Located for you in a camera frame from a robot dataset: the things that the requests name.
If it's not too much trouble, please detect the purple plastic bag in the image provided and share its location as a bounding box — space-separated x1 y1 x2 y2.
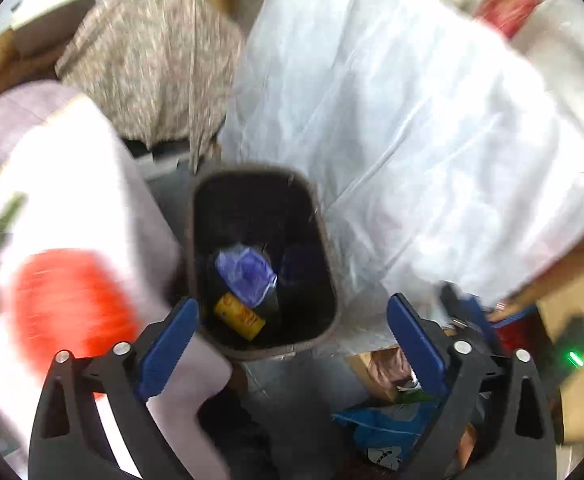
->
215 244 278 309

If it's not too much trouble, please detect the yellow cylindrical can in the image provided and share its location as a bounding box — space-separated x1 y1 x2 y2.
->
213 292 266 341

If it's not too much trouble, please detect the brown white rice cooker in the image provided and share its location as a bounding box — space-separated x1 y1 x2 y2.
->
11 0 95 58

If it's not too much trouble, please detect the white cloth cover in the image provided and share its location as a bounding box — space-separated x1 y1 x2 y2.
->
219 0 584 353

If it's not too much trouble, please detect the dark trash bin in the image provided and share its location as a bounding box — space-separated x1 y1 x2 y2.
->
185 164 341 362

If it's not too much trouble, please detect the red paper cup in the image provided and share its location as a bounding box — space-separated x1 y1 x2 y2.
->
473 0 542 40

